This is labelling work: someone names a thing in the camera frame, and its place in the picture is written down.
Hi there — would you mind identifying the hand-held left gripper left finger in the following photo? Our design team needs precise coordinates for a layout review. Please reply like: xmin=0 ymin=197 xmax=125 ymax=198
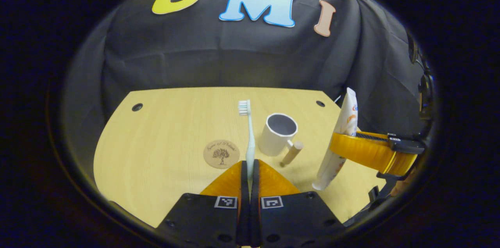
xmin=156 ymin=160 xmax=251 ymax=248

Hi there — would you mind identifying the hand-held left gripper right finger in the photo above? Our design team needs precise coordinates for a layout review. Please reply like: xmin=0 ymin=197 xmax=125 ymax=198
xmin=251 ymin=159 xmax=344 ymax=248

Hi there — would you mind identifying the white toothpaste tube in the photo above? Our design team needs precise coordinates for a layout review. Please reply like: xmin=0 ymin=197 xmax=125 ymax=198
xmin=312 ymin=87 xmax=359 ymax=191

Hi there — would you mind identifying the round cork coaster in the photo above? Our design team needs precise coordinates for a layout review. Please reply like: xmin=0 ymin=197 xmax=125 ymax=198
xmin=203 ymin=140 xmax=240 ymax=169

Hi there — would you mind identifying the light blue toothbrush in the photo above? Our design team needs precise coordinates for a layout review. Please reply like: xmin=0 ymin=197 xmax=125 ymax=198
xmin=238 ymin=100 xmax=257 ymax=186

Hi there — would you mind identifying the white cup with wooden handle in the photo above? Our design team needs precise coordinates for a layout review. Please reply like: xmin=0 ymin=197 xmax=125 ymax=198
xmin=258 ymin=113 xmax=304 ymax=167

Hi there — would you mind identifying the black backdrop cloth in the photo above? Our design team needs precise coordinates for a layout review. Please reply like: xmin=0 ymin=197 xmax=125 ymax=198
xmin=62 ymin=0 xmax=434 ymax=186

